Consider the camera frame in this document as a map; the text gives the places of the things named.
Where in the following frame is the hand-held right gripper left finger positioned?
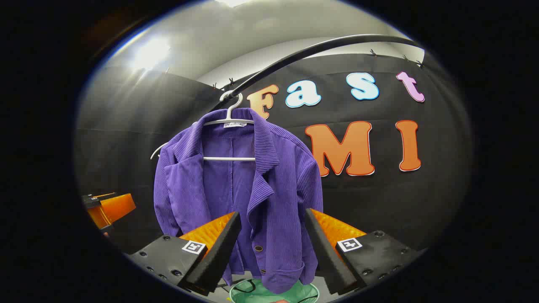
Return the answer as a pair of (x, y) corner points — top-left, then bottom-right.
(124, 211), (243, 296)

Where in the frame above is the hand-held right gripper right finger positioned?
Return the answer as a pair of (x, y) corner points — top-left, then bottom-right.
(304, 207), (427, 296)

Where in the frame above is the purple corduroy jacket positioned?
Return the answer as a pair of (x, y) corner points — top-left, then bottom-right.
(153, 108), (324, 295)

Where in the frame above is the white plastic clothes hanger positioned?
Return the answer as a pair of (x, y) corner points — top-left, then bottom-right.
(150, 142), (169, 161)
(194, 90), (257, 162)

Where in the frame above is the green laundry hamper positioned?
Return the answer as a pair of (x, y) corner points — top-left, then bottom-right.
(229, 278), (320, 303)

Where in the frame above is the black backdrop cloth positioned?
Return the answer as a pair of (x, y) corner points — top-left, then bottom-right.
(75, 69), (228, 253)
(198, 53), (474, 253)

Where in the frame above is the black clothes rack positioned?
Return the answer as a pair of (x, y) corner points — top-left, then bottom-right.
(211, 35), (424, 111)

